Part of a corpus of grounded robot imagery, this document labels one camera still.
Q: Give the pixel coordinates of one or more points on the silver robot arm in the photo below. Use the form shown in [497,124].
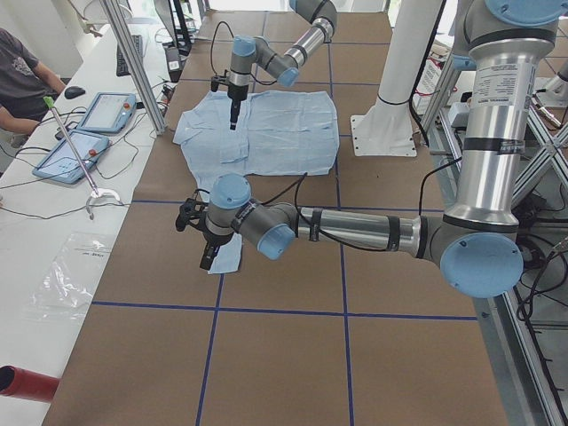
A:
[283,66]
[473,243]

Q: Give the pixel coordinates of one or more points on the red cylinder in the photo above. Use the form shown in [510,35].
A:
[21,383]

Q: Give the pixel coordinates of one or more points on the black computer mouse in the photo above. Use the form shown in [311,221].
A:
[73,92]

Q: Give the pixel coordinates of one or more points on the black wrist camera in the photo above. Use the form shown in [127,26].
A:
[217,81]
[192,213]

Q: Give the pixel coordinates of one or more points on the upper blue teach pendant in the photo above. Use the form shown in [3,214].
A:
[108,113]

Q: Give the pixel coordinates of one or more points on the seated person grey shirt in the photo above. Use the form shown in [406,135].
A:
[25,81]

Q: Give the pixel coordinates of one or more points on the aluminium frame post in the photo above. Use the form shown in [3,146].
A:
[112,10]

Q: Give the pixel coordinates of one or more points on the blue teach pendant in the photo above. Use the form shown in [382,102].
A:
[61,165]
[108,113]

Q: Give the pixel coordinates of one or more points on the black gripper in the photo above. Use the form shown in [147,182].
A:
[234,98]
[216,239]

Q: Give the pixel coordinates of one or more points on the white camera pedestal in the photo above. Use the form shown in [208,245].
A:
[386,128]

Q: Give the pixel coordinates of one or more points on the light blue button shirt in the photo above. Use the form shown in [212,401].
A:
[279,133]

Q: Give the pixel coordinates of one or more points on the lower blue teach pendant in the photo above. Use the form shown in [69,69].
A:
[61,165]

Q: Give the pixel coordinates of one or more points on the stick with green tip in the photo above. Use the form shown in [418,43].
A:
[96,192]

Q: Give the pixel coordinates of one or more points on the clear plastic bag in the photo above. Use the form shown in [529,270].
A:
[68,287]

